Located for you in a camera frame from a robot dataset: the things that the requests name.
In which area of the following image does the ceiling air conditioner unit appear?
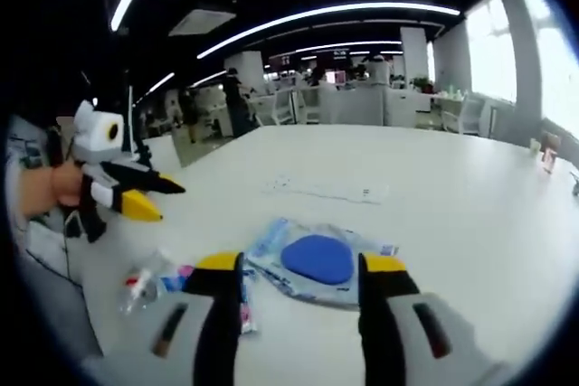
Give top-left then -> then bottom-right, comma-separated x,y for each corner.
166,7 -> 240,38

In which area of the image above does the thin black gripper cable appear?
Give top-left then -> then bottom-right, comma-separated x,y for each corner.
62,212 -> 88,281

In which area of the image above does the potted green plant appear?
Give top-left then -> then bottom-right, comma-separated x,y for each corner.
408,75 -> 434,94

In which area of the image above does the person's cream top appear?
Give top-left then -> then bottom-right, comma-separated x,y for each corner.
7,113 -> 103,362

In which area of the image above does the person's left hand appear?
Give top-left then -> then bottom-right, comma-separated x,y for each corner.
49,161 -> 86,210

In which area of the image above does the white mesh chair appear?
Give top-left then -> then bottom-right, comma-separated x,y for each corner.
256,89 -> 296,128
440,95 -> 489,137

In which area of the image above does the white table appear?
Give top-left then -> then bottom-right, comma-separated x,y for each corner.
85,123 -> 579,386

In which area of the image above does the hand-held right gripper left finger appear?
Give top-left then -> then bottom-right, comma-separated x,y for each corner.
151,249 -> 249,386

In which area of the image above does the blue pink packet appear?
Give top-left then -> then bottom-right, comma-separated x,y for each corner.
157,262 -> 260,336

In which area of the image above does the wet wipes pack blue lid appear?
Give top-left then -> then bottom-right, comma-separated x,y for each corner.
246,217 -> 400,311

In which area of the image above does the clear plastic bottle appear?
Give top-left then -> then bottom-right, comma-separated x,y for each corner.
118,248 -> 182,315

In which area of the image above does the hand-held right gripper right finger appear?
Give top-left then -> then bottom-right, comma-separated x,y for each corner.
356,251 -> 480,386

